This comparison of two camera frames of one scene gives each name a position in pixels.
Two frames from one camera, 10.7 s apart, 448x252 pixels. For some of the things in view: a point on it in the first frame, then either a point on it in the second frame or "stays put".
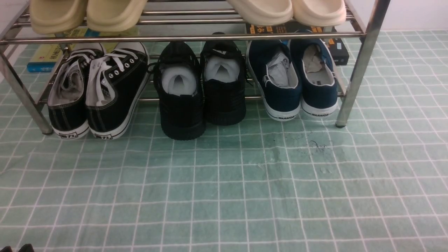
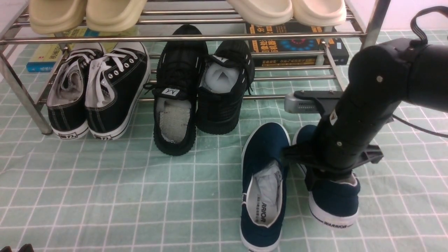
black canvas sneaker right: (116, 81) stays put
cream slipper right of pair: (319, 13) stays put
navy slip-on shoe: (318, 76) -> (335, 201)
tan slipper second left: (113, 15) stays put
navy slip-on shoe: (274, 69) -> (263, 186)
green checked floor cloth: (379, 184) stays put
